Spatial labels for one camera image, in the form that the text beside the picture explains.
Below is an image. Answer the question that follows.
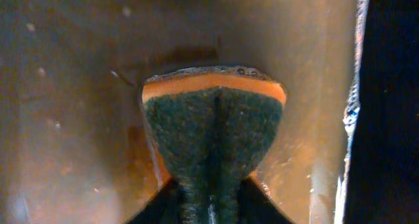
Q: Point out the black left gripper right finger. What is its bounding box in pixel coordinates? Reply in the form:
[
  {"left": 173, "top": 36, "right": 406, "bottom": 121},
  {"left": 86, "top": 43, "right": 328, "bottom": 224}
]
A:
[{"left": 238, "top": 177, "right": 294, "bottom": 224}]

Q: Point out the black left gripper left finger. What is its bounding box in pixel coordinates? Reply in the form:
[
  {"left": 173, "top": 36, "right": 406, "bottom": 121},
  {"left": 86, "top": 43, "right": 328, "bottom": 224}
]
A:
[{"left": 126, "top": 179, "right": 183, "bottom": 224}]

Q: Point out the orange green scrub sponge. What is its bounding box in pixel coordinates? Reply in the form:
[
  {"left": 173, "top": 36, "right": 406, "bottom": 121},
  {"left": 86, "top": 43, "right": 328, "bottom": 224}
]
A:
[{"left": 141, "top": 65, "right": 287, "bottom": 223}]

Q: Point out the black rectangular water tray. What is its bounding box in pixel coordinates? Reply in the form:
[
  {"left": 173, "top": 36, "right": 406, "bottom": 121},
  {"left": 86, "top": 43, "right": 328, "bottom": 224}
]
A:
[{"left": 1, "top": 0, "right": 418, "bottom": 223}]

